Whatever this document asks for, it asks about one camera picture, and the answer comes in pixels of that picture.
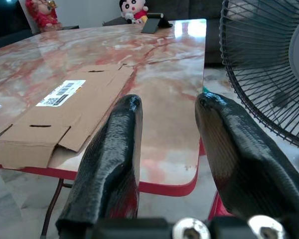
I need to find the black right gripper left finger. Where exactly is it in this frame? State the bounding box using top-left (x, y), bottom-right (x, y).
top-left (56, 94), bottom-right (144, 235)

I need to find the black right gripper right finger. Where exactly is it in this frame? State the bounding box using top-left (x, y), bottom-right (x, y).
top-left (195, 92), bottom-right (299, 219)

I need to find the flattened brown cardboard box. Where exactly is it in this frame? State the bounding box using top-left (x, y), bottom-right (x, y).
top-left (0, 64), bottom-right (136, 170)

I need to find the red-rimmed marble folding table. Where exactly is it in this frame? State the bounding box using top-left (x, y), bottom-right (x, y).
top-left (0, 18), bottom-right (207, 237)

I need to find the grey standing fan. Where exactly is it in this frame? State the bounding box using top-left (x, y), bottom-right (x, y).
top-left (218, 0), bottom-right (299, 166)

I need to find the black phone stand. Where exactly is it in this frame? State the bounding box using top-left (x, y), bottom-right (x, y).
top-left (140, 12), bottom-right (173, 34)

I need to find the cartoon boy plush toy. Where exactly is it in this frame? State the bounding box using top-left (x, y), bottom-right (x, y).
top-left (119, 0), bottom-right (150, 25)

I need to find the red dressed doll figure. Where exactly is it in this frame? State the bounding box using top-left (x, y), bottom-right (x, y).
top-left (24, 0), bottom-right (62, 32)

